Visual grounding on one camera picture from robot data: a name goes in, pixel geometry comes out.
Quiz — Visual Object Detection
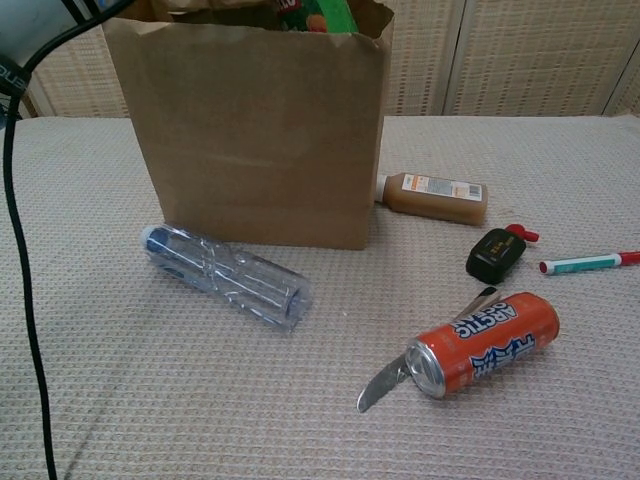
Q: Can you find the transparent water bottle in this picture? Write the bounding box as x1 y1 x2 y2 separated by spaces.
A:
138 223 314 332

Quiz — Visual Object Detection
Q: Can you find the brown paper bag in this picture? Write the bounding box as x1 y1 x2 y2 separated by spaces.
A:
102 0 396 251

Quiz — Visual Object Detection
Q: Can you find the green chip can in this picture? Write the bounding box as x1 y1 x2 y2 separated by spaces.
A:
277 0 362 35

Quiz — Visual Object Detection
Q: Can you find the brown juice bottle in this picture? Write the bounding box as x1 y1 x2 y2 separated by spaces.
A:
372 172 490 227

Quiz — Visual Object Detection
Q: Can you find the black bottle with red cap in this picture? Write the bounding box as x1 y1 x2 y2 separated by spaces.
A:
465 223 541 286

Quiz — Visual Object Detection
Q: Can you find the orange soda can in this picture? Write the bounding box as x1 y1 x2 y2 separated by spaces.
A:
404 292 561 400

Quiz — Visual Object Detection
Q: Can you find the teal marker with red cap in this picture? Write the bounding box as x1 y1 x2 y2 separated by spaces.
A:
538 249 640 277

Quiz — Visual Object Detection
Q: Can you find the beige woven tablecloth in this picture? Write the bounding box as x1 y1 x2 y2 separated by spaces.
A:
0 115 640 480

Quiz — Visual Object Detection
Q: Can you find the beige woven folding screen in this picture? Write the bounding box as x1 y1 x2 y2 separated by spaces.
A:
19 0 640 119

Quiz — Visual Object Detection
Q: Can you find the metal knife with wooden handle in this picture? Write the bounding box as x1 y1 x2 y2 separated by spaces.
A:
356 286 501 414

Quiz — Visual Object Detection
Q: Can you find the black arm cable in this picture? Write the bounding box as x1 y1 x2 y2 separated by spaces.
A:
2 0 139 480

